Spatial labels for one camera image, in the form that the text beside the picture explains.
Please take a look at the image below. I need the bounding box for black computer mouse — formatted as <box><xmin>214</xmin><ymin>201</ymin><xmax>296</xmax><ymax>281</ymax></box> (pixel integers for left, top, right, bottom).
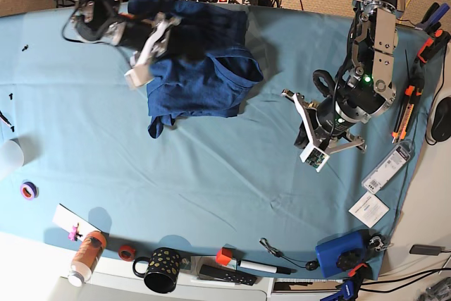
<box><xmin>431</xmin><ymin>97</ymin><xmax>451</xmax><ymax>142</ymax></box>

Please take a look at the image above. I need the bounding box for blue black clamp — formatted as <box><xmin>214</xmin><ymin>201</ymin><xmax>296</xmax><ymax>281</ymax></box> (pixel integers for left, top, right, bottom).
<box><xmin>415</xmin><ymin>2</ymin><xmax>450</xmax><ymax>31</ymax></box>

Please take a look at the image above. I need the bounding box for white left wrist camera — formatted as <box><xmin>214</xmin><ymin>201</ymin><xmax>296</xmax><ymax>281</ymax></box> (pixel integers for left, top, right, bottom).
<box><xmin>299</xmin><ymin>143</ymin><xmax>330</xmax><ymax>173</ymax></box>

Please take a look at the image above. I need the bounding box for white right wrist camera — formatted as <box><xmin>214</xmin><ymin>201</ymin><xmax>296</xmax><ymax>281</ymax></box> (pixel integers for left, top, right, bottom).
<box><xmin>124</xmin><ymin>54</ymin><xmax>154</xmax><ymax>90</ymax></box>

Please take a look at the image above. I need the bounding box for black lanyard with clip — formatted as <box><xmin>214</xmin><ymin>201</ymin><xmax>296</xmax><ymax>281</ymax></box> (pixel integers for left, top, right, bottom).
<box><xmin>259</xmin><ymin>237</ymin><xmax>320</xmax><ymax>273</ymax></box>

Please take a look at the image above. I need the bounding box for black marker pen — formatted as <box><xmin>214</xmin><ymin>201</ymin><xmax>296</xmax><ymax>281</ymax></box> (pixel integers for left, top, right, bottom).
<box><xmin>237</xmin><ymin>260</ymin><xmax>296</xmax><ymax>275</ymax></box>

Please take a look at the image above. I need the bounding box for blue clamp bottom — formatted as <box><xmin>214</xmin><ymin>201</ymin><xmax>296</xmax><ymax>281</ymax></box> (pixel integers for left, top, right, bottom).
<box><xmin>321</xmin><ymin>263</ymin><xmax>373</xmax><ymax>301</ymax></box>

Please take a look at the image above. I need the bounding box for orange black utility knife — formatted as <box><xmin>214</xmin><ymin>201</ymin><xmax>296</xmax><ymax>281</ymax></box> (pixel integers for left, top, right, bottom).
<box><xmin>392</xmin><ymin>77</ymin><xmax>425</xmax><ymax>144</ymax></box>

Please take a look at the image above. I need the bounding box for clear plastic blister pack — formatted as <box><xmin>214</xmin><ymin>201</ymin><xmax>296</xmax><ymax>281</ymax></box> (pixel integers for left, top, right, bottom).
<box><xmin>362</xmin><ymin>140</ymin><xmax>414</xmax><ymax>195</ymax></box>

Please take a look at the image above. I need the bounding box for translucent plastic cup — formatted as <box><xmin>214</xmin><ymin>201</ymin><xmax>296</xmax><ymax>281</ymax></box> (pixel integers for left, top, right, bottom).
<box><xmin>0</xmin><ymin>140</ymin><xmax>25</xmax><ymax>180</ymax></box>

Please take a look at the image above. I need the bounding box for blue box with knob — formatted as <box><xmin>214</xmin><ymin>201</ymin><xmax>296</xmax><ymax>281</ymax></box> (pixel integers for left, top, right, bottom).
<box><xmin>315</xmin><ymin>230</ymin><xmax>370</xmax><ymax>278</ymax></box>

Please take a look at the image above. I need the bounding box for black yellow-dotted mug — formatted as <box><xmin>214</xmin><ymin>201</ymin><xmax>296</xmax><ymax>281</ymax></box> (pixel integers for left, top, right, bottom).
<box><xmin>132</xmin><ymin>247</ymin><xmax>182</xmax><ymax>294</ymax></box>

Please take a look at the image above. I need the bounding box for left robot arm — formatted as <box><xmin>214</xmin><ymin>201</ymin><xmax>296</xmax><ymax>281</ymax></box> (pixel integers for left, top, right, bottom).
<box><xmin>282</xmin><ymin>0</ymin><xmax>405</xmax><ymax>153</ymax></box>

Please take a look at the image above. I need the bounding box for teal table cloth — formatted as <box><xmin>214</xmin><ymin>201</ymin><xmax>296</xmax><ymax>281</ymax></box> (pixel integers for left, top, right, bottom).
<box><xmin>0</xmin><ymin>1</ymin><xmax>445</xmax><ymax>280</ymax></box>

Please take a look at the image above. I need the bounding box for orange black clamp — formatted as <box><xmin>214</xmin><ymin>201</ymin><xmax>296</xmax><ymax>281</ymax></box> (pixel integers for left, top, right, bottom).
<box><xmin>416</xmin><ymin>29</ymin><xmax>450</xmax><ymax>66</ymax></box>

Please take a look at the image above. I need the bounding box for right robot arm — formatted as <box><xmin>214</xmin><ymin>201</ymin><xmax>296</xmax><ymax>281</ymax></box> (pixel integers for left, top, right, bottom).
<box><xmin>61</xmin><ymin>0</ymin><xmax>180</xmax><ymax>64</ymax></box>

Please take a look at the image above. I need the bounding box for pink clip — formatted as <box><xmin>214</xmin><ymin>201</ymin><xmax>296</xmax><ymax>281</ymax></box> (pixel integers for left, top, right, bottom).
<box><xmin>68</xmin><ymin>223</ymin><xmax>83</xmax><ymax>242</ymax></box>

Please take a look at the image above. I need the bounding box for black dotted remote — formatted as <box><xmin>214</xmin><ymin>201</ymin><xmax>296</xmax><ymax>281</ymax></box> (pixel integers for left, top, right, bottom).
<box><xmin>199</xmin><ymin>264</ymin><xmax>258</xmax><ymax>286</ymax></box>

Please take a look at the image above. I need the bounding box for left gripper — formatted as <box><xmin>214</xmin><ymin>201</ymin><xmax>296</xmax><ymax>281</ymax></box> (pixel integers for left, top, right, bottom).
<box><xmin>281</xmin><ymin>89</ymin><xmax>366</xmax><ymax>155</ymax></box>

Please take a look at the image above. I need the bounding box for black adapter right edge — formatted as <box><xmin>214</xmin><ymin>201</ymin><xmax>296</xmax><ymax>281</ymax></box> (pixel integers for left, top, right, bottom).
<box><xmin>409</xmin><ymin>244</ymin><xmax>443</xmax><ymax>256</ymax></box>

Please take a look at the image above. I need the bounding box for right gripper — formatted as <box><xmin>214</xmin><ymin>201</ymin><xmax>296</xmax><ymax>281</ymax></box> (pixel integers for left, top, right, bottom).
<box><xmin>119</xmin><ymin>12</ymin><xmax>181</xmax><ymax>68</ymax></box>

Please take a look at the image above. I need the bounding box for purple tape roll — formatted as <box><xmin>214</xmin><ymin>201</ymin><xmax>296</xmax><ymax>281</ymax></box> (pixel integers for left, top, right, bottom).
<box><xmin>20</xmin><ymin>181</ymin><xmax>38</xmax><ymax>200</ymax></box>

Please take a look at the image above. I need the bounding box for orange bottle white cap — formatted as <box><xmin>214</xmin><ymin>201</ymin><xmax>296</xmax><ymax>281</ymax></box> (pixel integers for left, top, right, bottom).
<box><xmin>68</xmin><ymin>231</ymin><xmax>106</xmax><ymax>287</ymax></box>

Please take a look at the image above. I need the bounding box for orange tape roll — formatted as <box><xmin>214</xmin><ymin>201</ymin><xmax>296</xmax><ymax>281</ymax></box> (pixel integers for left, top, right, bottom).
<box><xmin>118</xmin><ymin>245</ymin><xmax>136</xmax><ymax>262</ymax></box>

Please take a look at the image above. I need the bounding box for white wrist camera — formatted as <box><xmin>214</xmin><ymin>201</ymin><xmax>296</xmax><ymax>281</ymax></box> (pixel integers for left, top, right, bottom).
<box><xmin>124</xmin><ymin>54</ymin><xmax>154</xmax><ymax>90</ymax></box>
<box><xmin>299</xmin><ymin>143</ymin><xmax>330</xmax><ymax>173</ymax></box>

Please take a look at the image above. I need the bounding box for white paper leaflet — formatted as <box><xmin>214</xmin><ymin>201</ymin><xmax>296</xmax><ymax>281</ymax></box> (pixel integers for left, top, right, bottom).
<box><xmin>349</xmin><ymin>192</ymin><xmax>389</xmax><ymax>228</ymax></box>

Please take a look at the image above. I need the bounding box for orange cube block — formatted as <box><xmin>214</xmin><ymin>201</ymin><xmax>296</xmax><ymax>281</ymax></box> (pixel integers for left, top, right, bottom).
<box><xmin>216</xmin><ymin>247</ymin><xmax>233</xmax><ymax>266</ymax></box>

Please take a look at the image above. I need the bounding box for blue t-shirt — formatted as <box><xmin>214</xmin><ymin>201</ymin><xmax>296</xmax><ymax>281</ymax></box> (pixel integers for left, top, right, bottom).
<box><xmin>128</xmin><ymin>0</ymin><xmax>264</xmax><ymax>139</ymax></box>

